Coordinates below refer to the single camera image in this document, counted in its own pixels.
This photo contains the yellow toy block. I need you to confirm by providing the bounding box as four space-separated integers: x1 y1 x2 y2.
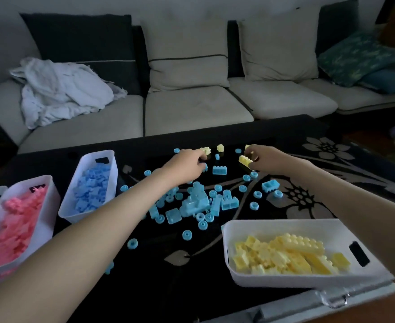
238 154 255 170

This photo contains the crumpled white cloth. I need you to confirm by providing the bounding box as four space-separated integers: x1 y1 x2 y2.
9 57 128 130

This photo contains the blue cushion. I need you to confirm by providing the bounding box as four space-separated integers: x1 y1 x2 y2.
357 69 395 95

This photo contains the grey sofa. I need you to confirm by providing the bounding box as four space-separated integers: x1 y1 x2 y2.
0 0 395 154

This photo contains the black glass coffee table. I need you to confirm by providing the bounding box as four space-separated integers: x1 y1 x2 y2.
0 114 395 323

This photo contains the pile of colorful blocks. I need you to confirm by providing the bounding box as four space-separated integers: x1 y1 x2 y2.
105 144 284 275

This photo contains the dark grey back cushion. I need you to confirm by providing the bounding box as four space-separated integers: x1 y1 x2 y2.
315 0 360 57

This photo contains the person's right hand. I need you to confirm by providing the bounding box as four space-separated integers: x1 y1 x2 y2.
244 144 314 175

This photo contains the person's left forearm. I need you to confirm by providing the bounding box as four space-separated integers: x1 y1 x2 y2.
0 171 171 323

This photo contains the beige back cushion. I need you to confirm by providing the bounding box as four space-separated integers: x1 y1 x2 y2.
140 20 230 93
237 6 321 83

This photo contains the teal patterned cushion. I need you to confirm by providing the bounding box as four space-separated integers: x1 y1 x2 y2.
317 30 395 88

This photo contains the person's left hand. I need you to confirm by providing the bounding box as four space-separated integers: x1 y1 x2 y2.
159 148 207 186

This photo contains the metal drawer handle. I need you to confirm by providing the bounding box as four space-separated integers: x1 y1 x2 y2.
320 291 350 309

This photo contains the person's right forearm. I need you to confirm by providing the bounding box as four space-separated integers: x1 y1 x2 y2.
295 159 395 290

